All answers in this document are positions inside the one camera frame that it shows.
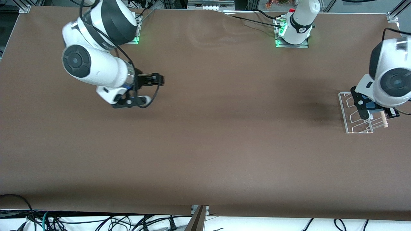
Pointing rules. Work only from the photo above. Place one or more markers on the metal base plate left arm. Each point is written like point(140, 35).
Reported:
point(305, 46)

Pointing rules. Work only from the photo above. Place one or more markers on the white box with sockets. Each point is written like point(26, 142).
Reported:
point(210, 4)

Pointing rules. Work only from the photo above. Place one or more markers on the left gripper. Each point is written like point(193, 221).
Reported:
point(393, 112)

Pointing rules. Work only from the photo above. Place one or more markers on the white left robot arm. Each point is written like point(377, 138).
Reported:
point(393, 81)

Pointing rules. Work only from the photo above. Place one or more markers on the metal base plate right arm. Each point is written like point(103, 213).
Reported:
point(137, 37)

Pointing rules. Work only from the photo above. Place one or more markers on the aluminium frame corner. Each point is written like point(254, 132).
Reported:
point(393, 16)
point(25, 6)

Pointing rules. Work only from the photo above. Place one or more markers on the brown table cover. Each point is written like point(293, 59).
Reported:
point(205, 144)

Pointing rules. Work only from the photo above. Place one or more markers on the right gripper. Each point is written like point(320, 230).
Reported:
point(142, 80)

